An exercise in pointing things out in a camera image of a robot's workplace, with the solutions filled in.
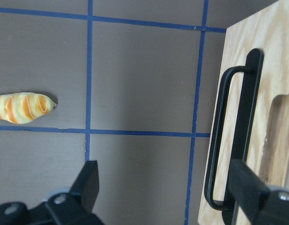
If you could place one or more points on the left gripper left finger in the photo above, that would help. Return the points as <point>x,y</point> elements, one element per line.
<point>73,207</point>

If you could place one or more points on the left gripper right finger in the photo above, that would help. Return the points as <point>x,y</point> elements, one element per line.
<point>262,204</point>

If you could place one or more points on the toy bread loaf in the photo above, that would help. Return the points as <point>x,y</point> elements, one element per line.
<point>24,107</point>

